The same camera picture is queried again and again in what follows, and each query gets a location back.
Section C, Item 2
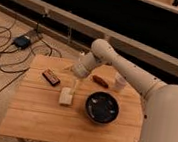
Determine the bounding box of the long wooden rail beam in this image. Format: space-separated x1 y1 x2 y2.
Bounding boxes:
14 0 178 77

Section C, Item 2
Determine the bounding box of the white cup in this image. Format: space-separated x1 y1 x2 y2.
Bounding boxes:
113 73 126 92

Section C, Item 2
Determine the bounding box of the brown oblong object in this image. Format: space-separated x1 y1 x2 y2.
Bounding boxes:
92 75 108 89

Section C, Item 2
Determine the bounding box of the dark red rectangular box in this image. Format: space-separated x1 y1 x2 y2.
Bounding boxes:
42 69 61 86

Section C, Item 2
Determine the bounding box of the wooden table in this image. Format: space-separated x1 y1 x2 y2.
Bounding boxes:
0 55 142 142

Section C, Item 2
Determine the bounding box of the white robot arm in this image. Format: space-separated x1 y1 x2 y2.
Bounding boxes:
71 39 178 142

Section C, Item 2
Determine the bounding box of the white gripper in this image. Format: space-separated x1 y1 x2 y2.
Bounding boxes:
62 60 90 79

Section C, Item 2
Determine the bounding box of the black floor cable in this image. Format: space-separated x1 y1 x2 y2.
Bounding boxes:
0 15 67 124

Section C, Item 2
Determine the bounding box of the dark ceramic bowl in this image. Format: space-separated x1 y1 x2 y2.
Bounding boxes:
85 91 120 125

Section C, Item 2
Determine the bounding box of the blue power box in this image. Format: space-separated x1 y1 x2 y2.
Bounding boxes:
13 36 31 50

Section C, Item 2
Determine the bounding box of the beige sponge block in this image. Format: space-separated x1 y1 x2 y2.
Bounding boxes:
58 87 73 106

